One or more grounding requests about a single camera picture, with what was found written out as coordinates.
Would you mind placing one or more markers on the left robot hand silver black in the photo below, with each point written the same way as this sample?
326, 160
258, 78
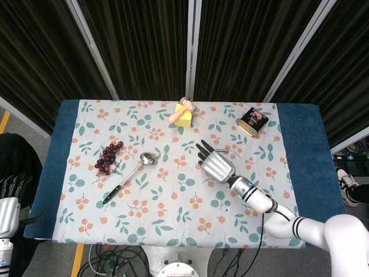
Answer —
8, 213

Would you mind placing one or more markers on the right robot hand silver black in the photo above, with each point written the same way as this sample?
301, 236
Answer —
216, 166

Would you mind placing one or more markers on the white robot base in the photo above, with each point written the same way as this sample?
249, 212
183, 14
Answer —
178, 265

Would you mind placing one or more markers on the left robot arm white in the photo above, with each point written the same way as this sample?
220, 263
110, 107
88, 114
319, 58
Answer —
5, 254

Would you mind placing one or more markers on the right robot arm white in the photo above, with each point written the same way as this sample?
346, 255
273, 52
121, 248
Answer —
259, 199

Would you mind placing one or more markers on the yellow block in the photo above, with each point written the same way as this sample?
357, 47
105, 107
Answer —
186, 119

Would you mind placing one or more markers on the black gold food tin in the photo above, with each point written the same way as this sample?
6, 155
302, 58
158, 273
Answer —
253, 118

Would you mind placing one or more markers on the peach toy hammer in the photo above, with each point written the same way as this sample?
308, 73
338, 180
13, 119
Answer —
176, 116

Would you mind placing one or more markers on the floral print tablecloth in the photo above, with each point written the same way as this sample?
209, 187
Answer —
173, 213

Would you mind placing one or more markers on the blue table cover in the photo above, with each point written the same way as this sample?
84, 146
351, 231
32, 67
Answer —
305, 161

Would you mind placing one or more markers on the dark red grape bunch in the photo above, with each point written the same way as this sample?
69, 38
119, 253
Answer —
108, 155

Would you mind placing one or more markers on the black curtain partition panel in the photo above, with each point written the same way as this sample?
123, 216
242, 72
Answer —
245, 43
138, 43
340, 72
34, 57

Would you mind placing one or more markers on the white black sneaker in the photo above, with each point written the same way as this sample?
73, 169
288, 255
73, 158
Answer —
346, 184

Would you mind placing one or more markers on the black power strip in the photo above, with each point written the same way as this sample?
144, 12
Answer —
350, 163

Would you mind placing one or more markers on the black trouser leg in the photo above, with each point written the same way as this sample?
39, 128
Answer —
361, 194

